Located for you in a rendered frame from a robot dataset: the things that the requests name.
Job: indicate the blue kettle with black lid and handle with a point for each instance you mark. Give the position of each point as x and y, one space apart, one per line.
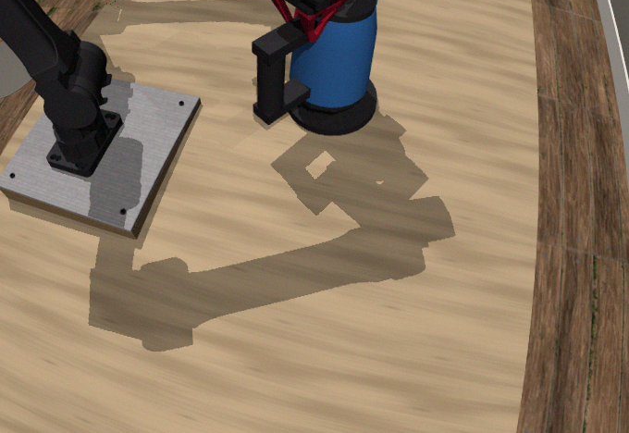
330 74

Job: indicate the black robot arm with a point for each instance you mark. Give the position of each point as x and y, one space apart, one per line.
71 89

